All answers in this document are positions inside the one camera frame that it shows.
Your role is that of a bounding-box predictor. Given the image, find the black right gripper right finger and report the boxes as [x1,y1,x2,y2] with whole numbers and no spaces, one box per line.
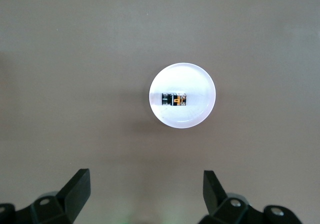
[197,170,305,224]

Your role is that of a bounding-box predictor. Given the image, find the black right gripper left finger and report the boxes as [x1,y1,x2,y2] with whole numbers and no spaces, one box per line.
[0,168,91,224]

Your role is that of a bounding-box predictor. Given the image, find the white round plate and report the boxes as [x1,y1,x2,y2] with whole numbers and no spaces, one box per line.
[148,62,217,129]

